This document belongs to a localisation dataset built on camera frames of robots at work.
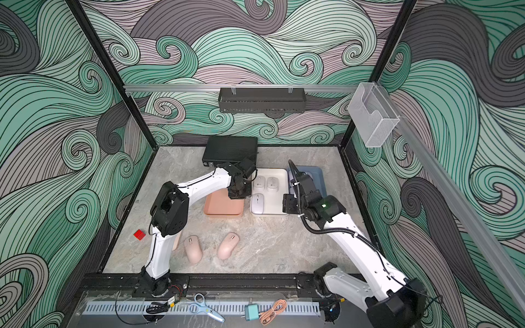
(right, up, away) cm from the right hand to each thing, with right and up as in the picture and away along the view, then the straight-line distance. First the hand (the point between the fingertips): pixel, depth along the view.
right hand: (288, 202), depth 77 cm
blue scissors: (-32, -35, -7) cm, 48 cm away
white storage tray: (-4, -3, +19) cm, 20 cm away
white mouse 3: (-5, +5, +23) cm, 24 cm away
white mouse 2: (-11, +5, +23) cm, 26 cm away
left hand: (-16, 0, +16) cm, 23 cm away
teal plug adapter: (-14, -35, -10) cm, 39 cm away
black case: (-33, +23, +41) cm, 57 cm away
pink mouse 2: (-24, -18, +5) cm, 30 cm away
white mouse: (-12, -3, +18) cm, 22 cm away
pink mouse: (-37, -21, +4) cm, 43 cm away
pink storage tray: (-30, -4, +18) cm, 35 cm away
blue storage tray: (+18, +10, +25) cm, 32 cm away
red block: (-62, -15, +7) cm, 64 cm away
